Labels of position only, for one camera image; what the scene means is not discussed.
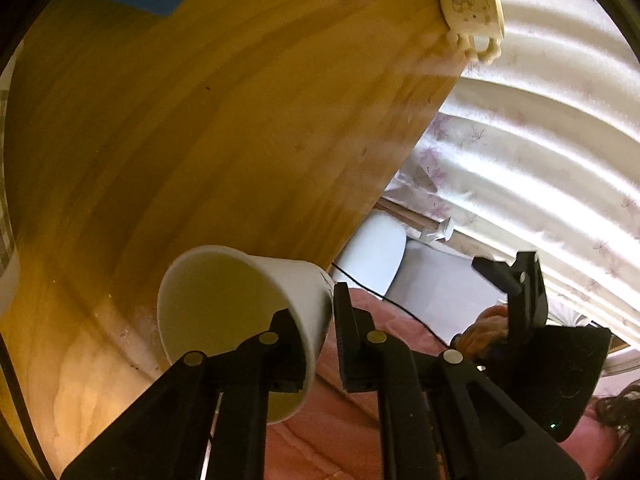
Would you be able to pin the white chair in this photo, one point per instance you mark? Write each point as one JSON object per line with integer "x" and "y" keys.
{"x": 375, "y": 250}

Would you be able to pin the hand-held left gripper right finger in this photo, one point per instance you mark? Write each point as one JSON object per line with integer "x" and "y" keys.
{"x": 350, "y": 345}

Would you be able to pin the person's right hand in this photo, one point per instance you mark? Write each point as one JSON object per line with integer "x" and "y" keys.
{"x": 482, "y": 332}

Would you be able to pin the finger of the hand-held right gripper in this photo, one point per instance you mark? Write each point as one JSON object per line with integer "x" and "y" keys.
{"x": 525, "y": 285}

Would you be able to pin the white floral curtain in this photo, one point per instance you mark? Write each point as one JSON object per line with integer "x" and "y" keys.
{"x": 540, "y": 125}

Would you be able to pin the cream printed mug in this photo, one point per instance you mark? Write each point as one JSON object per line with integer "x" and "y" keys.
{"x": 470, "y": 7}

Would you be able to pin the pink blanket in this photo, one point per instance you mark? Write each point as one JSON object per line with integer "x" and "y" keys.
{"x": 325, "y": 440}

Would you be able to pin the light grey cushion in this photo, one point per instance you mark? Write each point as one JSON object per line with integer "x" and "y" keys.
{"x": 440, "y": 280}

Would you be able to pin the white paper cup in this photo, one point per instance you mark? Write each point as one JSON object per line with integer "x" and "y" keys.
{"x": 220, "y": 300}

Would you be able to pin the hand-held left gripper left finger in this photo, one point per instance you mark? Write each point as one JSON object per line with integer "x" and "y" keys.
{"x": 283, "y": 360}

